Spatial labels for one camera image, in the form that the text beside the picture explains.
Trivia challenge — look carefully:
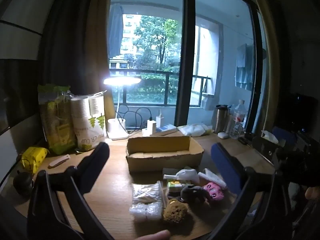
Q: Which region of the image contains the clear cotton swab bag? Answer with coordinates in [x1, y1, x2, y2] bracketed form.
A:
[132, 182, 168, 205]

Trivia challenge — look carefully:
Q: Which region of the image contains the white folding knife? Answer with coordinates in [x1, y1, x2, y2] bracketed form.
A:
[49, 154, 70, 168]

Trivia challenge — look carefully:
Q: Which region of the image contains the pink plush toy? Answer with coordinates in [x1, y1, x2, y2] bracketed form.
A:
[203, 182, 225, 201]

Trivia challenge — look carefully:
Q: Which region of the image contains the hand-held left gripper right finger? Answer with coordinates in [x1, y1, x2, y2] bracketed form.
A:
[210, 142, 292, 240]

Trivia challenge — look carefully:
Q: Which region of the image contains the large white charger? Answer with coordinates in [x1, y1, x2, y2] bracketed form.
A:
[147, 119, 157, 136]

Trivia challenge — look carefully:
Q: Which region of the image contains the cardboard box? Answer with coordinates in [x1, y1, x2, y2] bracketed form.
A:
[126, 135, 204, 173]

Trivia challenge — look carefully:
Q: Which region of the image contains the black balcony railing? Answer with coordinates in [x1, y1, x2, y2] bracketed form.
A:
[109, 67, 215, 108]

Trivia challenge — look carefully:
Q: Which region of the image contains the green paper cup pack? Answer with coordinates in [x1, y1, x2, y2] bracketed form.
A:
[37, 84, 77, 155]

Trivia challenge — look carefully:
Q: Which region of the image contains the clear water bottle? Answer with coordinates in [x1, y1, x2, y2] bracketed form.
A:
[229, 99, 247, 139]

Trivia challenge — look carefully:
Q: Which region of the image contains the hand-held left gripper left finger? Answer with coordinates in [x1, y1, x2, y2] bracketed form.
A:
[27, 142, 115, 240]

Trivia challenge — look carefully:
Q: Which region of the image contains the person's left hand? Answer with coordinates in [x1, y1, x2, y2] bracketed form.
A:
[136, 229, 172, 240]

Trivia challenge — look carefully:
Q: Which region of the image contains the white plastic bag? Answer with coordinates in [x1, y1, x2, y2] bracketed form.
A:
[178, 124, 213, 137]

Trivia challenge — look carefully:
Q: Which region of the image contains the hanging dark garment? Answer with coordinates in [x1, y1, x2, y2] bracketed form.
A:
[109, 4, 125, 58]

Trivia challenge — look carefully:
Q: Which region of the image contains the blue and white box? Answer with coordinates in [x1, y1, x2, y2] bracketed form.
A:
[156, 124, 177, 135]

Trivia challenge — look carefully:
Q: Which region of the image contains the black cable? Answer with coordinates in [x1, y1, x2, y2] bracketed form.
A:
[117, 105, 153, 133]

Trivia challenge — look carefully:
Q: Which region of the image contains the brown plush toy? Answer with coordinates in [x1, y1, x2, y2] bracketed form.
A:
[162, 198, 188, 224]

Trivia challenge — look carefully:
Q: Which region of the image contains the black appliance with lights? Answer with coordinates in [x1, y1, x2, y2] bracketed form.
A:
[286, 92, 317, 133]

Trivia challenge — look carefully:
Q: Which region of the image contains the yellow tissue pack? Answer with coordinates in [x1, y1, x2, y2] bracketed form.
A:
[21, 147, 50, 174]

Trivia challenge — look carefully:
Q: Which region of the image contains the white desk lamp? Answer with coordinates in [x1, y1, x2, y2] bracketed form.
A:
[103, 77, 142, 140]

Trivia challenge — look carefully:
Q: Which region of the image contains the bubble wrap bundle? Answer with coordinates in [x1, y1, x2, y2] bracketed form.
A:
[129, 201, 163, 222]

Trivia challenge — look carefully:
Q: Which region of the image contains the white plastic packet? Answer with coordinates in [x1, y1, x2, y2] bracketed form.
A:
[197, 168, 227, 188]

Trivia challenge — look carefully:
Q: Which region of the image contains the black round pot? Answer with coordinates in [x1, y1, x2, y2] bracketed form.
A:
[12, 171, 34, 197]

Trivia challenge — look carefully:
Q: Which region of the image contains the grey plush toy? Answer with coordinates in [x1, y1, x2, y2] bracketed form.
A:
[180, 185, 207, 203]

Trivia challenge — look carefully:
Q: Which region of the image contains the green small packet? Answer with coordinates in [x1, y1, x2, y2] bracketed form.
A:
[167, 180, 187, 193]

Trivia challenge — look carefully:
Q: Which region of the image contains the hanging light blue towel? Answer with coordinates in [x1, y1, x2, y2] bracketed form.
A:
[234, 44, 255, 90]

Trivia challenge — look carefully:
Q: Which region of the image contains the tissue box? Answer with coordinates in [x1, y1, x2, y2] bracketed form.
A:
[261, 130, 285, 147]

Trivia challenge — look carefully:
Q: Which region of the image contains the person's right hand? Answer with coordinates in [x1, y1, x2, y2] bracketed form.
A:
[305, 186, 320, 200]

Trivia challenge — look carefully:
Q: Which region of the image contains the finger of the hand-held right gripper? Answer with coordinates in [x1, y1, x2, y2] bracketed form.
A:
[252, 135, 278, 161]

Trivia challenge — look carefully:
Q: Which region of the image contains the dark curtain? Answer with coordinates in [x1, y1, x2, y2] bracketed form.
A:
[37, 0, 100, 98]

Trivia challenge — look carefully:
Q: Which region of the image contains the beige curtain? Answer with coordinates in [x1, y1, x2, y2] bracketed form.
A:
[91, 0, 116, 130]

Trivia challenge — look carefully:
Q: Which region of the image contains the black small object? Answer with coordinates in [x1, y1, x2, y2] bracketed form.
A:
[238, 131, 253, 145]

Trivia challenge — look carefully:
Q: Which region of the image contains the steel thermos cup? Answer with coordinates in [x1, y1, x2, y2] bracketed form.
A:
[214, 104, 228, 133]

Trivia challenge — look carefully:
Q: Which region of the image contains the white paper cup pack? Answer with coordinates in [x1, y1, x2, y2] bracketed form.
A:
[70, 91, 107, 152]

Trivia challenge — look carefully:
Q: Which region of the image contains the small white charger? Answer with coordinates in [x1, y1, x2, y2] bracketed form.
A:
[155, 110, 164, 128]

